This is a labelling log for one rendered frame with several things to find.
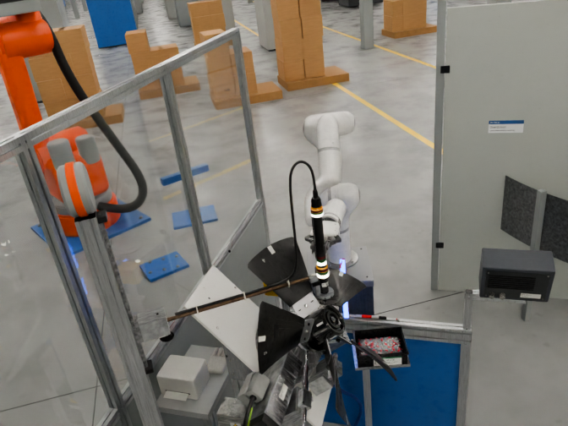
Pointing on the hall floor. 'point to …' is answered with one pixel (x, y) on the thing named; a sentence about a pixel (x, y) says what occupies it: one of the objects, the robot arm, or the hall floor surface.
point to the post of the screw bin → (367, 397)
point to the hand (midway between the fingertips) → (319, 246)
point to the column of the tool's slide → (117, 318)
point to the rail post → (462, 384)
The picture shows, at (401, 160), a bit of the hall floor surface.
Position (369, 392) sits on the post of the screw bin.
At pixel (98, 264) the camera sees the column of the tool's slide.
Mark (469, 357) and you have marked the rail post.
